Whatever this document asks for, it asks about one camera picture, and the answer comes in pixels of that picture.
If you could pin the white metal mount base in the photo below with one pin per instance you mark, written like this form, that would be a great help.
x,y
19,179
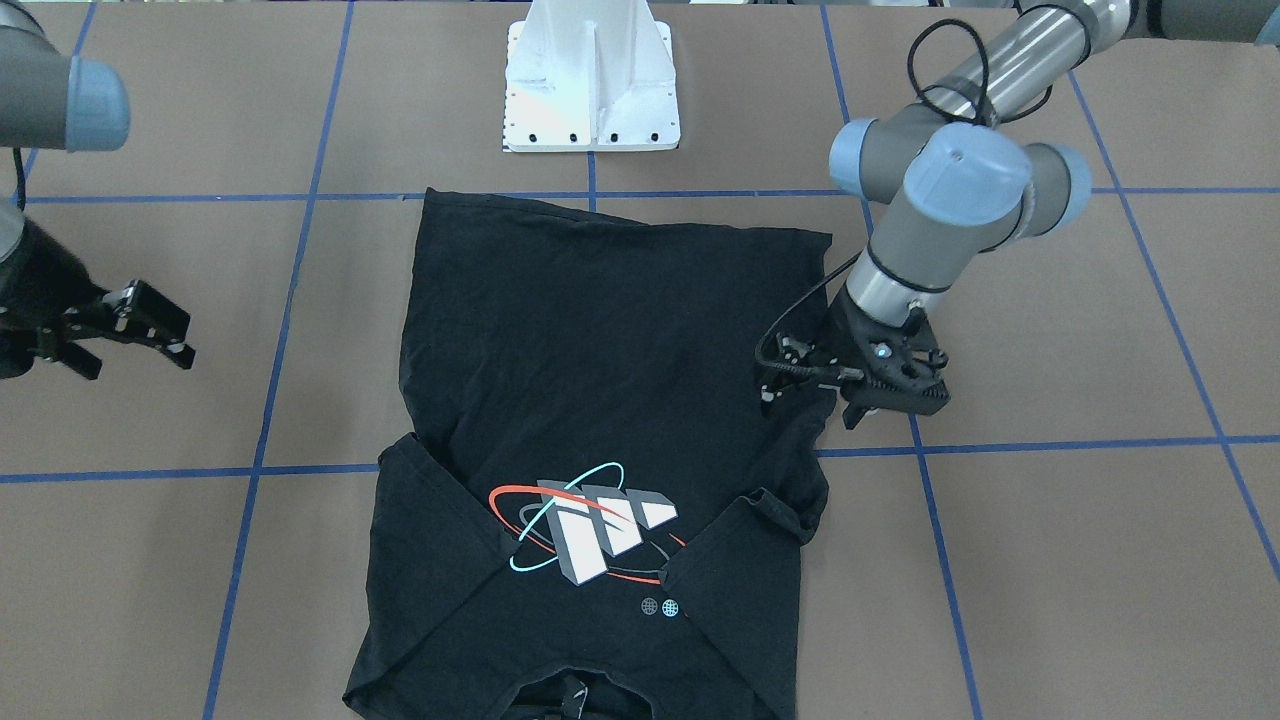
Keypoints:
x,y
590,76

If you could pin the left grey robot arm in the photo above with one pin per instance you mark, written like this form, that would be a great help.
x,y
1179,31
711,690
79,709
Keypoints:
x,y
955,187

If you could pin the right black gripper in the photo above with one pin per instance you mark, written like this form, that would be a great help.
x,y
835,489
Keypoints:
x,y
38,282

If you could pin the black graphic t-shirt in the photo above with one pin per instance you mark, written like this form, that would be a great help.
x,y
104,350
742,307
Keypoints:
x,y
592,516

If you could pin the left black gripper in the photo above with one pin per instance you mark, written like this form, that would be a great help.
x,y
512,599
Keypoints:
x,y
843,338

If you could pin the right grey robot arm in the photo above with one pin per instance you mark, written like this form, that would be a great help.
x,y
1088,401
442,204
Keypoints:
x,y
58,102

